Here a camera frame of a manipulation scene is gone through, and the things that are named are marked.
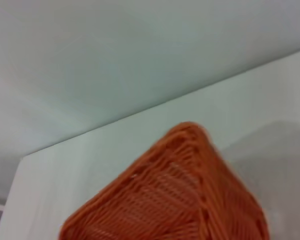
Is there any orange woven rectangular basket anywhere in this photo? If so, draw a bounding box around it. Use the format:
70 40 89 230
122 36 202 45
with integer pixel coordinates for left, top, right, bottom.
59 121 271 240

